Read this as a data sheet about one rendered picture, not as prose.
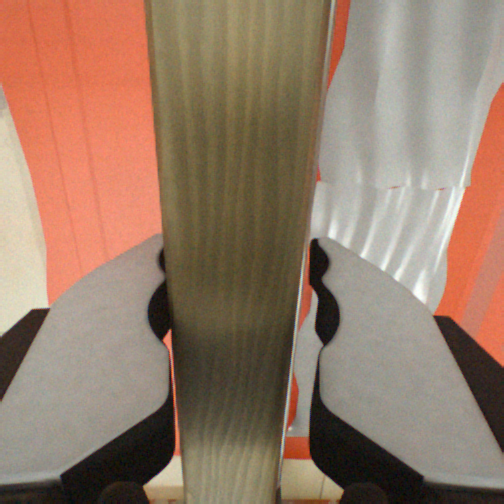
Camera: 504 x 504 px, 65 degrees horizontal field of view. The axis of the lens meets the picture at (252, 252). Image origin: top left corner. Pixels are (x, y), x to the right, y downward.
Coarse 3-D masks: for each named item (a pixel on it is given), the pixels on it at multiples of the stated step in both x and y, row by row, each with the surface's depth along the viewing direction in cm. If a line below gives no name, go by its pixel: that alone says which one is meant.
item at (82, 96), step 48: (0, 0) 14; (48, 0) 14; (96, 0) 15; (0, 48) 15; (48, 48) 15; (96, 48) 15; (144, 48) 15; (336, 48) 15; (48, 96) 16; (96, 96) 16; (144, 96) 16; (48, 144) 17; (96, 144) 17; (144, 144) 17; (480, 144) 17
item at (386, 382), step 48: (336, 288) 9; (384, 288) 9; (336, 336) 8; (384, 336) 8; (432, 336) 8; (336, 384) 7; (384, 384) 7; (432, 384) 7; (336, 432) 6; (384, 432) 6; (432, 432) 6; (480, 432) 6; (336, 480) 7; (384, 480) 6; (432, 480) 5; (480, 480) 5
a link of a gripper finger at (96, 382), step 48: (96, 288) 9; (144, 288) 9; (48, 336) 8; (96, 336) 8; (144, 336) 8; (48, 384) 6; (96, 384) 7; (144, 384) 7; (0, 432) 6; (48, 432) 6; (96, 432) 6; (144, 432) 6; (0, 480) 5; (48, 480) 5; (96, 480) 6; (144, 480) 7
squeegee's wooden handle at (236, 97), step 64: (192, 0) 6; (256, 0) 6; (320, 0) 6; (192, 64) 6; (256, 64) 6; (320, 64) 7; (192, 128) 7; (256, 128) 7; (192, 192) 7; (256, 192) 7; (192, 256) 8; (256, 256) 8; (192, 320) 9; (256, 320) 9; (192, 384) 10; (256, 384) 10; (192, 448) 11; (256, 448) 11
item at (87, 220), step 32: (64, 192) 18; (96, 192) 18; (128, 192) 18; (480, 192) 18; (64, 224) 19; (96, 224) 19; (128, 224) 19; (160, 224) 19; (480, 224) 19; (64, 256) 20; (96, 256) 20; (448, 256) 20; (64, 288) 21; (448, 288) 21; (288, 416) 26; (288, 448) 27
